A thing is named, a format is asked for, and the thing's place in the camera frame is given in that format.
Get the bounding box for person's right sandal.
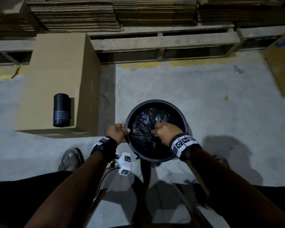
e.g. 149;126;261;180
212;155;231;169

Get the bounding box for black left wrist strap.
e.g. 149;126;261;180
90;136;118;163

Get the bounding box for wooden pallet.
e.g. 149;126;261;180
87;24;241;64
236;25;285;52
0;40;36;67

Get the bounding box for black plastic garbage bag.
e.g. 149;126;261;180
132;107;174;158

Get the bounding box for white marker-tagged wrist camera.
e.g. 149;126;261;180
110;152;132;176

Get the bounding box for person's left sandal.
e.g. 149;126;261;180
57;147;85;172

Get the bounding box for person's right hand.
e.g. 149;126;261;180
151;122;184;147

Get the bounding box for cardboard box with blue mark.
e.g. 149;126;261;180
263;28;285;100

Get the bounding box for stack of flattened cardboard sheets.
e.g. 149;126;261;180
26;0;121;33
112;0;198;27
198;0;285;28
0;0;38;40

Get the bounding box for large closed cardboard box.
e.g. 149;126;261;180
14;33;101;139

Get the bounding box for person's left hand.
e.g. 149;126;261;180
106;123;131;146

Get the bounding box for black white right wrist strap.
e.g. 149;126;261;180
169;132;202;162

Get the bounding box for person's sandal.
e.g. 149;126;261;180
57;147;85;172
212;155;231;169

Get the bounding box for black round waste bin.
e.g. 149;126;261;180
125;100;189;163

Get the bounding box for black cable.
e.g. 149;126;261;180
95;167;121;200

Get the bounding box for person's right forearm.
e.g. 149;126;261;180
185;148;285;228

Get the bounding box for person's black shorts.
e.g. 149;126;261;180
0;170;73;228

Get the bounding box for person's left forearm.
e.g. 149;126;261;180
24;151;108;228

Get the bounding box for black garbage bag roll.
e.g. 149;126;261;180
53;93;71;128

